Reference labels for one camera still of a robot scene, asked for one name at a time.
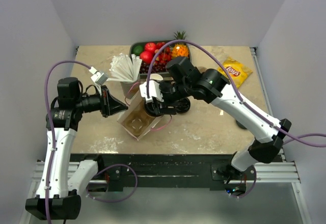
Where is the grey metal straw holder cup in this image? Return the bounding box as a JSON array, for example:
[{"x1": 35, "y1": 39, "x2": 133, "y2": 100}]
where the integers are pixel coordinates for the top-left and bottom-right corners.
[{"x1": 120, "y1": 81, "x2": 140, "y2": 99}]

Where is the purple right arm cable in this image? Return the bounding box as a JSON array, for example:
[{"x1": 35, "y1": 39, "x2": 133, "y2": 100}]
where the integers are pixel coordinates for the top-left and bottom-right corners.
[{"x1": 146, "y1": 39, "x2": 326, "y2": 199}]

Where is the black cup lid stack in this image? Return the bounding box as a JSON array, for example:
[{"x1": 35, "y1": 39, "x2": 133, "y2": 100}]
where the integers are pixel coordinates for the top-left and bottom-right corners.
[{"x1": 175, "y1": 98, "x2": 191, "y2": 114}]

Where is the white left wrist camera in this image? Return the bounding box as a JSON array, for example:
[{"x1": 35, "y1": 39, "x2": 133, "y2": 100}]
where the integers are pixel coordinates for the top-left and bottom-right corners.
[{"x1": 89, "y1": 66, "x2": 108, "y2": 93}]

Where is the pink white paper bag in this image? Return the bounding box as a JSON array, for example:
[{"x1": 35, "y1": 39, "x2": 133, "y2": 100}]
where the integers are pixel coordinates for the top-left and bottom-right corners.
[{"x1": 117, "y1": 82, "x2": 172, "y2": 141}]

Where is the remaining pulp carrier stack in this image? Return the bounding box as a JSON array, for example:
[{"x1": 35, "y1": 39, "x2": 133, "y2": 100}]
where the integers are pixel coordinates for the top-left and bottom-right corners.
[{"x1": 197, "y1": 66, "x2": 207, "y2": 73}]

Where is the dark green fruit tray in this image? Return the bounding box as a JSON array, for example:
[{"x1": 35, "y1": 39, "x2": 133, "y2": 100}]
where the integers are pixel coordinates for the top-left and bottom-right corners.
[{"x1": 129, "y1": 40, "x2": 192, "y2": 79}]

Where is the single black cup lid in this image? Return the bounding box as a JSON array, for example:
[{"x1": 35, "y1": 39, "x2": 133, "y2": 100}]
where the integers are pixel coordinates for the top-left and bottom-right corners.
[{"x1": 236, "y1": 120, "x2": 247, "y2": 130}]

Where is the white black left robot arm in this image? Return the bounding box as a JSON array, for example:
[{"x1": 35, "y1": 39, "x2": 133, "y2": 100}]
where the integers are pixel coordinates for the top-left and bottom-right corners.
[{"x1": 25, "y1": 77, "x2": 128, "y2": 220}]

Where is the white wrapped straw bundle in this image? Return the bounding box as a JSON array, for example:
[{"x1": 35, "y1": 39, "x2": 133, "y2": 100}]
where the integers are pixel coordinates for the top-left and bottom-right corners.
[{"x1": 107, "y1": 53, "x2": 142, "y2": 83}]

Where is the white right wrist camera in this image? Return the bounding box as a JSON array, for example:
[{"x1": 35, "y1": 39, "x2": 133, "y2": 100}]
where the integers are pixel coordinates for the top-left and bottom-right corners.
[{"x1": 139, "y1": 79, "x2": 164, "y2": 103}]

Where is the black coffee cup lid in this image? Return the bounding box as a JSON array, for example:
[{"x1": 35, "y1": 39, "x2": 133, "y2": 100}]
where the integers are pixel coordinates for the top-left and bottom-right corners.
[{"x1": 144, "y1": 102, "x2": 162, "y2": 117}]

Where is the red apple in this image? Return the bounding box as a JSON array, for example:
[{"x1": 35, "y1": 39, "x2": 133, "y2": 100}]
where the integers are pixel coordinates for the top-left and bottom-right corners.
[
  {"x1": 144, "y1": 42, "x2": 157, "y2": 53},
  {"x1": 140, "y1": 51, "x2": 153, "y2": 64}
]

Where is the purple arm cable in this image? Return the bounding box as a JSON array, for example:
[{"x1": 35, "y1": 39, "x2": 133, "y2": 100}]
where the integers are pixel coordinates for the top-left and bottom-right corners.
[
  {"x1": 146, "y1": 39, "x2": 326, "y2": 199},
  {"x1": 43, "y1": 60, "x2": 95, "y2": 221}
]

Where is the red cherry cluster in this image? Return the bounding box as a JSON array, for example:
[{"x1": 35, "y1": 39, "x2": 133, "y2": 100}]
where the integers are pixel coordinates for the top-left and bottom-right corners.
[{"x1": 154, "y1": 42, "x2": 172, "y2": 66}]

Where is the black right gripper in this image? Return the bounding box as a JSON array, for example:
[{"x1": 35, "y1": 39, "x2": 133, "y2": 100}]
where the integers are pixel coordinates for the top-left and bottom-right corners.
[{"x1": 155, "y1": 79, "x2": 192, "y2": 114}]

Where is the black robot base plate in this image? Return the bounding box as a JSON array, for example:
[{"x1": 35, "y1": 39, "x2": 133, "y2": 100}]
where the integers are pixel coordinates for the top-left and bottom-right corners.
[{"x1": 70, "y1": 153, "x2": 256, "y2": 191}]

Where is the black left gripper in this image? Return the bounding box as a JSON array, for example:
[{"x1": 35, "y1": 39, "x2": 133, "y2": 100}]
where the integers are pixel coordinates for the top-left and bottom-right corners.
[{"x1": 75, "y1": 85, "x2": 128, "y2": 117}]

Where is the green lime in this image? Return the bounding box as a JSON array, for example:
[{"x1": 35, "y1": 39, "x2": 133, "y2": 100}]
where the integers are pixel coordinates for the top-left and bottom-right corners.
[{"x1": 132, "y1": 45, "x2": 144, "y2": 56}]

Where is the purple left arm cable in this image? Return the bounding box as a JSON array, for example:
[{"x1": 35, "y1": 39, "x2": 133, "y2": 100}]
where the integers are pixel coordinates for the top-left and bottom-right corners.
[{"x1": 43, "y1": 60, "x2": 95, "y2": 221}]

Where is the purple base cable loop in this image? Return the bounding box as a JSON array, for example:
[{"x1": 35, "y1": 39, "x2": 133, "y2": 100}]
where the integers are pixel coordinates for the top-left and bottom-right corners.
[{"x1": 86, "y1": 163, "x2": 139, "y2": 204}]

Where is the brown pulp cup carrier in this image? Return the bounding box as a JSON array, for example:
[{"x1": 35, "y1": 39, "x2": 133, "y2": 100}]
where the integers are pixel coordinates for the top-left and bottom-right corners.
[{"x1": 122, "y1": 106, "x2": 154, "y2": 137}]

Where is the purple grape bunch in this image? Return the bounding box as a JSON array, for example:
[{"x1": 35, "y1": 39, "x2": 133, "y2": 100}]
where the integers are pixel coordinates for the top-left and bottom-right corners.
[{"x1": 140, "y1": 61, "x2": 167, "y2": 74}]

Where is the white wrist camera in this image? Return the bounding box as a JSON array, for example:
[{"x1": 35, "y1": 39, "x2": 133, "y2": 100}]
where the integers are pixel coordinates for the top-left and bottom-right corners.
[
  {"x1": 139, "y1": 79, "x2": 164, "y2": 103},
  {"x1": 89, "y1": 66, "x2": 108, "y2": 93}
]

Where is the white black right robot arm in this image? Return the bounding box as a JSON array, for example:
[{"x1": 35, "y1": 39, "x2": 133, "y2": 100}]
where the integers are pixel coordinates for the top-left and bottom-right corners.
[{"x1": 145, "y1": 57, "x2": 291, "y2": 180}]

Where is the yellow chips bag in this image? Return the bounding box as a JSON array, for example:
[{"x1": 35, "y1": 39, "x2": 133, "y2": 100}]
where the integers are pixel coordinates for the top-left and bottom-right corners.
[{"x1": 223, "y1": 57, "x2": 253, "y2": 88}]

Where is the orange pineapple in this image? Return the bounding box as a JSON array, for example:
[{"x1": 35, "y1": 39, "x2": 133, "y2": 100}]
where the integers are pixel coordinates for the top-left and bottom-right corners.
[{"x1": 171, "y1": 31, "x2": 189, "y2": 59}]

